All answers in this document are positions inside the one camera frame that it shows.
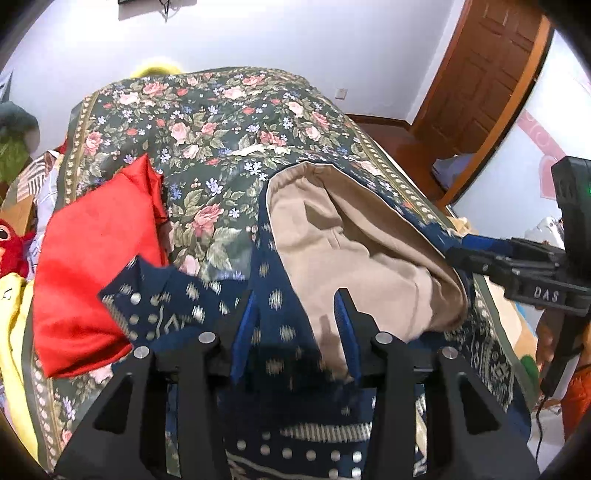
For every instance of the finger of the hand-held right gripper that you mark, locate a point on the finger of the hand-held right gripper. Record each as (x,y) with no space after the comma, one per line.
(517,247)
(480,267)

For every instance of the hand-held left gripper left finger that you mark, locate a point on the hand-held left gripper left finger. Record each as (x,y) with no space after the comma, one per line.
(244,332)

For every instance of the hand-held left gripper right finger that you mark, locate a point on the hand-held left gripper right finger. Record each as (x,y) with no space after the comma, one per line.
(344,323)

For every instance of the navy patterned hooded jacket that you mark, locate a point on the navy patterned hooded jacket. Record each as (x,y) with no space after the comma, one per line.
(286,300)

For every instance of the person's right hand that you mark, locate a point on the person's right hand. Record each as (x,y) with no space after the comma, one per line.
(547,341)

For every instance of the pale blue cloth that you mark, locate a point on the pale blue cloth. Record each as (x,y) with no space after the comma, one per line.
(455,168)

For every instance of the brown wooden door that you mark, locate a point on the brown wooden door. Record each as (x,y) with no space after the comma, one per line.
(485,69)

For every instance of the red cloth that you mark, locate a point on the red cloth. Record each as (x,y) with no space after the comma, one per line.
(87,258)

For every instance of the green floral bed cover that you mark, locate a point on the green floral bed cover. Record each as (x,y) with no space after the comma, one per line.
(207,129)

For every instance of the yellow cloth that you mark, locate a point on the yellow cloth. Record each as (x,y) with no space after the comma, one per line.
(14,332)

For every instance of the red plush toy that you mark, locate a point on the red plush toy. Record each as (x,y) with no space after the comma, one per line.
(14,249)

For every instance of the brown striped patterned pillow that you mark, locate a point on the brown striped patterned pillow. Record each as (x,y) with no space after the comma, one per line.
(39,175)

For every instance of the yellow round object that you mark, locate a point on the yellow round object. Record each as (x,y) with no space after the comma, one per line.
(154,67)

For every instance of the dark grey cushion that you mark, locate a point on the dark grey cushion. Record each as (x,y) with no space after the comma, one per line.
(16,122)

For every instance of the white wall socket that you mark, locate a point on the white wall socket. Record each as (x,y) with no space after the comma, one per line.
(341,92)

